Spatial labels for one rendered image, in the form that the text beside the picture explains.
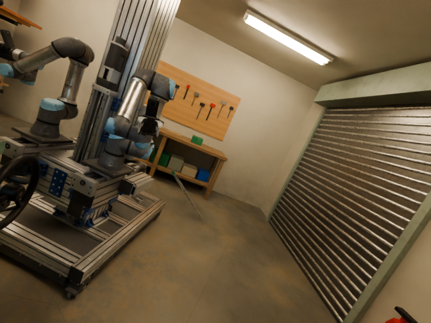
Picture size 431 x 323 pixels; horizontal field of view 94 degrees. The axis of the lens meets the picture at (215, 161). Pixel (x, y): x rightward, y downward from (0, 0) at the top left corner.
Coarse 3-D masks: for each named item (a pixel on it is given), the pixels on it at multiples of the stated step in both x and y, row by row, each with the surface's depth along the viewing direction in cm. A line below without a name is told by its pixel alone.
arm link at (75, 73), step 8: (88, 48) 132; (80, 56) 128; (88, 56) 134; (72, 64) 132; (80, 64) 133; (88, 64) 137; (72, 72) 133; (80, 72) 135; (72, 80) 134; (80, 80) 138; (64, 88) 135; (72, 88) 136; (64, 96) 136; (72, 96) 138; (72, 104) 139; (72, 112) 141
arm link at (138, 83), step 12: (144, 72) 113; (132, 84) 109; (144, 84) 112; (132, 96) 105; (120, 108) 100; (132, 108) 103; (108, 120) 94; (120, 120) 96; (108, 132) 96; (120, 132) 96
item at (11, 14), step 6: (0, 6) 245; (0, 12) 257; (6, 12) 259; (12, 12) 260; (0, 18) 276; (6, 18) 277; (12, 18) 274; (18, 18) 279; (24, 18) 279; (24, 24) 303; (30, 24) 297; (36, 24) 299; (0, 84) 304; (6, 84) 314; (0, 90) 297
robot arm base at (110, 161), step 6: (102, 156) 121; (108, 156) 121; (114, 156) 121; (120, 156) 124; (102, 162) 120; (108, 162) 120; (114, 162) 123; (120, 162) 125; (108, 168) 121; (114, 168) 122; (120, 168) 126
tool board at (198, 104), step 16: (160, 64) 358; (176, 80) 367; (192, 80) 369; (176, 96) 373; (192, 96) 376; (208, 96) 379; (224, 96) 382; (176, 112) 380; (192, 112) 383; (208, 112) 386; (224, 112) 389; (192, 128) 390; (208, 128) 393; (224, 128) 396
